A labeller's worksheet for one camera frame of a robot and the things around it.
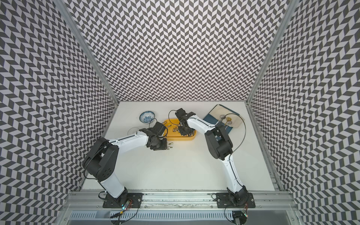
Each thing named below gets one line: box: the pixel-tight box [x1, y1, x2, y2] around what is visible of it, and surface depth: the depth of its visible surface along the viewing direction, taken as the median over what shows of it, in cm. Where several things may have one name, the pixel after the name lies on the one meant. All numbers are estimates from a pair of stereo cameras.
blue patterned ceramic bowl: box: [139, 110, 156, 125], surface depth 108 cm
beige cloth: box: [209, 104, 245, 128], surface depth 111 cm
